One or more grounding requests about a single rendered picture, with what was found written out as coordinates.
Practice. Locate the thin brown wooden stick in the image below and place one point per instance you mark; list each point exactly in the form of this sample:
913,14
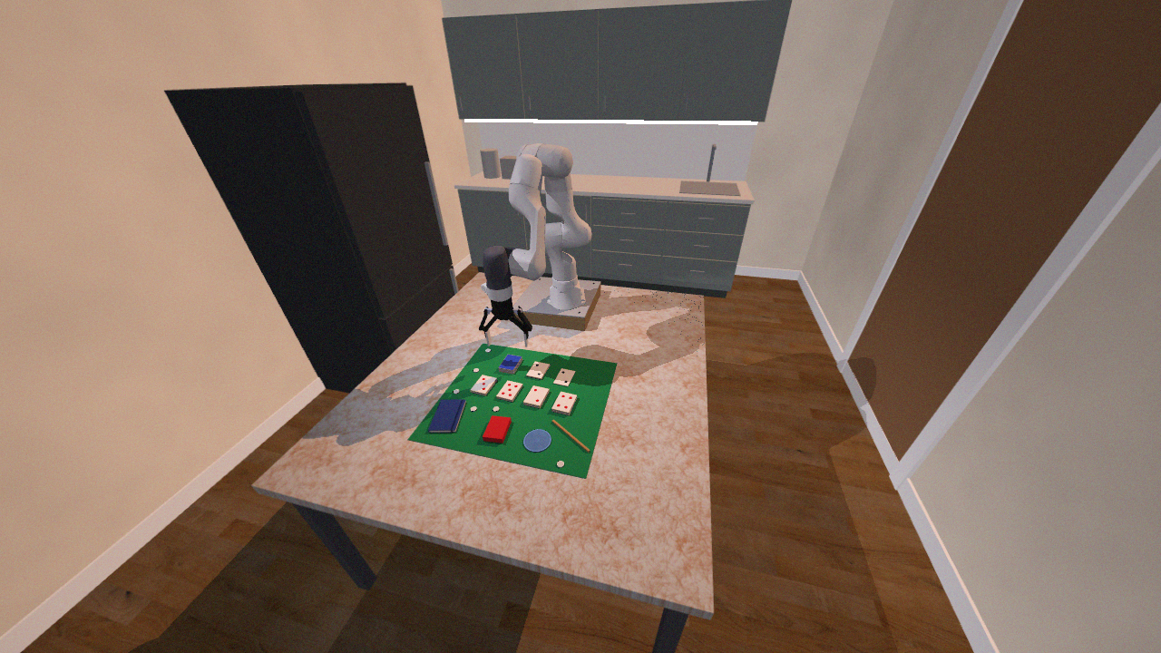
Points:
571,436

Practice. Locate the red square tile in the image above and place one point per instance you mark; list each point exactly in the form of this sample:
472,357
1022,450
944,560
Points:
497,429

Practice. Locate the beige playing card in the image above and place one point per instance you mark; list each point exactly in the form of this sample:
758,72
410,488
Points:
538,369

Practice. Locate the white playing card with red pips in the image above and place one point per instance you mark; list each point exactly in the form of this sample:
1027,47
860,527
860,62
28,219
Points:
483,384

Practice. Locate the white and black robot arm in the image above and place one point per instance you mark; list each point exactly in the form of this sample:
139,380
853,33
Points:
554,163

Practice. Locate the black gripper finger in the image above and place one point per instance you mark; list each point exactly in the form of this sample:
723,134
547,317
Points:
522,323
486,330

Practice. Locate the cream playing card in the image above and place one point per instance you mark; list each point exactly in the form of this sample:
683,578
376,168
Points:
509,390
536,395
564,402

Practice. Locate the blue flat disc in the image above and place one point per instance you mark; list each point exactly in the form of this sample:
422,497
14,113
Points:
537,440

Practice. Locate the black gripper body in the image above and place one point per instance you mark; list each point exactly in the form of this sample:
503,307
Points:
502,307

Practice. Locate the beige card with black dots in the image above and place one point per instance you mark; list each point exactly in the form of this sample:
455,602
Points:
564,377

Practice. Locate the green felt mat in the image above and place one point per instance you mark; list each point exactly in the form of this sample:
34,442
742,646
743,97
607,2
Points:
591,383

